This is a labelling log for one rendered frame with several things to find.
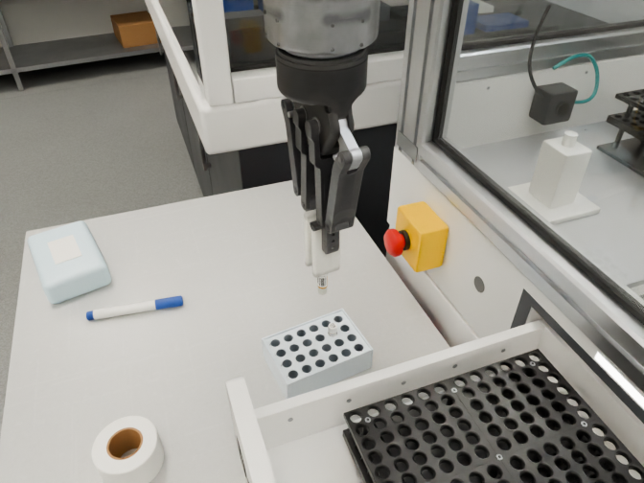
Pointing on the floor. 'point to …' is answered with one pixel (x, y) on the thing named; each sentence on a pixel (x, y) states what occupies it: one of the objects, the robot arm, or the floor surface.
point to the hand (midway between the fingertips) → (322, 241)
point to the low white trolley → (186, 333)
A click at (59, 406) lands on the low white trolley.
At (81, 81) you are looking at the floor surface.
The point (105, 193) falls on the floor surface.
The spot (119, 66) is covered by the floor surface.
